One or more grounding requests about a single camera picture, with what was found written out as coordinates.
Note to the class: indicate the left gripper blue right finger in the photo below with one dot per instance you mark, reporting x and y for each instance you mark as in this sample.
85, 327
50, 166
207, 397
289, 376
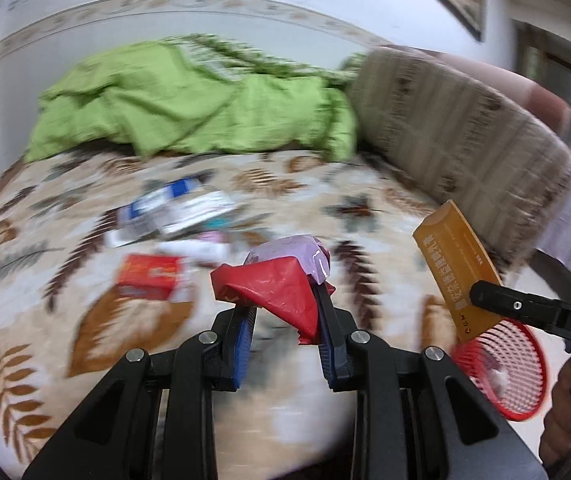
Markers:
335, 326

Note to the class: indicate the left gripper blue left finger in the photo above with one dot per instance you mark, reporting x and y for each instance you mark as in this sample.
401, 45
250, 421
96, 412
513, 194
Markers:
229, 361

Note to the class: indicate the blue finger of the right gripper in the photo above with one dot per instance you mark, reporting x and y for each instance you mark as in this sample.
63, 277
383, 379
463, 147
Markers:
532, 310

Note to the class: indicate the orange cardboard box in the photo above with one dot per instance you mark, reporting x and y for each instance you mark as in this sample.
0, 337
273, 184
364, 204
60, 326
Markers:
457, 260

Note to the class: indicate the red plastic bag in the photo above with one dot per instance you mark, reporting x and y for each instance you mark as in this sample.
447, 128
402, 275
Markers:
279, 285

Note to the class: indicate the pink plastic wrapper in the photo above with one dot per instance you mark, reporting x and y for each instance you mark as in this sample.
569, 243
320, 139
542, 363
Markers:
312, 256

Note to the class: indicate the red white cigarette carton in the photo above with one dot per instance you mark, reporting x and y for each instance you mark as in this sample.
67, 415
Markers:
154, 277

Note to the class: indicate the teal face mask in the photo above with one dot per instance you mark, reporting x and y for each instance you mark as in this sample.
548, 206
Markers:
215, 224

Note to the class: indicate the white blue medicine box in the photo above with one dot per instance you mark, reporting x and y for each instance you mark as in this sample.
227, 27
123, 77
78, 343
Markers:
185, 215

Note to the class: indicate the small white grey box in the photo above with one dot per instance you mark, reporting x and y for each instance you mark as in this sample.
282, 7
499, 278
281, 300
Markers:
155, 199

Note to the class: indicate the person's right hand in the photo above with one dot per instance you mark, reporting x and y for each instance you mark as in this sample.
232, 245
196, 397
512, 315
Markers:
555, 442

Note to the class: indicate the red plastic mesh basket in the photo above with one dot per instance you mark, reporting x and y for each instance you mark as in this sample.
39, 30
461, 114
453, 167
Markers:
507, 364

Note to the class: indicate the striped brown long pillow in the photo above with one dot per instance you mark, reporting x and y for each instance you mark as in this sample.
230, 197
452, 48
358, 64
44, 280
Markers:
462, 140

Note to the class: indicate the leaf patterned bed blanket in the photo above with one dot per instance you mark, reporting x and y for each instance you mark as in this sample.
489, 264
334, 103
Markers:
73, 301

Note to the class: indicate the green quilt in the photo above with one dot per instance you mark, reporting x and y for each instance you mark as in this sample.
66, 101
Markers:
196, 94

